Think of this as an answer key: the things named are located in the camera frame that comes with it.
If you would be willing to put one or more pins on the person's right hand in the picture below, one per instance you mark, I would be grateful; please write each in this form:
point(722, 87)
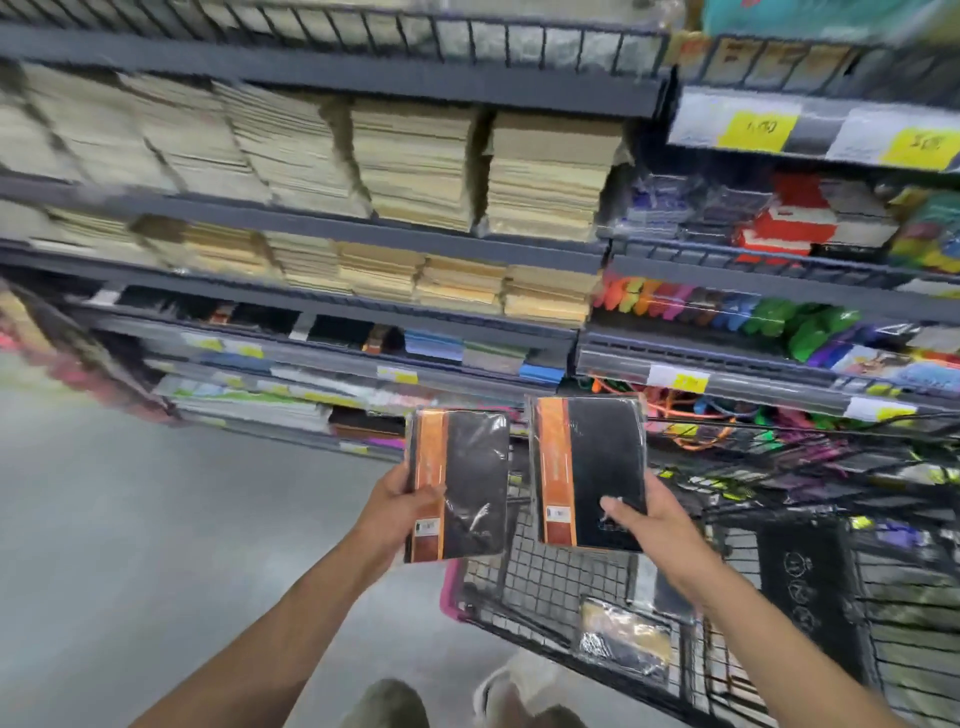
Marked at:
point(671, 544)

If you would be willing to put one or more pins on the person's left hand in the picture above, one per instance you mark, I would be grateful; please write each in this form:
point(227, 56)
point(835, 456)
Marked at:
point(386, 525)

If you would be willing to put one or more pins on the black notebook orange band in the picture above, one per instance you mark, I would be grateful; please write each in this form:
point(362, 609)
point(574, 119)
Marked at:
point(472, 465)
point(600, 450)
point(622, 637)

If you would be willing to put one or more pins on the row of black shelved notebooks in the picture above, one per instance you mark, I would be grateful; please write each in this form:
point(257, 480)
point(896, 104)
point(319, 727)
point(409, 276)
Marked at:
point(330, 330)

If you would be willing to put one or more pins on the grey metal store shelving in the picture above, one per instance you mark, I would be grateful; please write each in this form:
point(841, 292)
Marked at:
point(337, 75)

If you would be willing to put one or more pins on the person's left forearm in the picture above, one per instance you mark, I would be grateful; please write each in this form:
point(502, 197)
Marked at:
point(255, 652)

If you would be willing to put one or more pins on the person's right forearm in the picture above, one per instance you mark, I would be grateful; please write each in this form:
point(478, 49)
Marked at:
point(787, 660)

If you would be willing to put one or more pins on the person's grey shorts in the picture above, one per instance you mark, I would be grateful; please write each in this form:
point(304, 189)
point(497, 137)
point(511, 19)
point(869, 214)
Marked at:
point(394, 709)

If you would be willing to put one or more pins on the person's white shoe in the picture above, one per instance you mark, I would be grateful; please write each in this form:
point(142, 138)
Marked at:
point(517, 675)

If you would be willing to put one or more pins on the person's right leg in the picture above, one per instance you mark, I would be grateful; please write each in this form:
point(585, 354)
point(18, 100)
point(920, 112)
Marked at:
point(555, 718)

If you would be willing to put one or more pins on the stack of dark coloured paper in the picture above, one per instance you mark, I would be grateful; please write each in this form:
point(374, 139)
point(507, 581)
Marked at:
point(367, 427)

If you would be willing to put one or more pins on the stack of blue exercise books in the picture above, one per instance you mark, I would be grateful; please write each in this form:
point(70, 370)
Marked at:
point(435, 346)
point(541, 373)

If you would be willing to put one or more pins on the stack of green white workbooks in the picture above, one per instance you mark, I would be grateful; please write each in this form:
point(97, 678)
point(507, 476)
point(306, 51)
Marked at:
point(240, 409)

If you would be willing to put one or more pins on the stack of green grey exercise books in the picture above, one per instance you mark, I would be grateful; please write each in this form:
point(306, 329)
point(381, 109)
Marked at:
point(495, 358)

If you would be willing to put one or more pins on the assorted stationery goods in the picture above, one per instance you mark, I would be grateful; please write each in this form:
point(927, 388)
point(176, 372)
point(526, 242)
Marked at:
point(795, 217)

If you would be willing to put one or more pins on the stacks of beige exercise books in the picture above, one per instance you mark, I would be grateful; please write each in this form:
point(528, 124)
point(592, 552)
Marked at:
point(420, 165)

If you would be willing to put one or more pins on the hanging colourful packets display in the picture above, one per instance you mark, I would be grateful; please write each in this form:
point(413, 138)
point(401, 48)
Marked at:
point(30, 330)

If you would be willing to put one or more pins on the row of yellow price labels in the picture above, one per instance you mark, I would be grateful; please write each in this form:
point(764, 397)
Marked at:
point(757, 131)

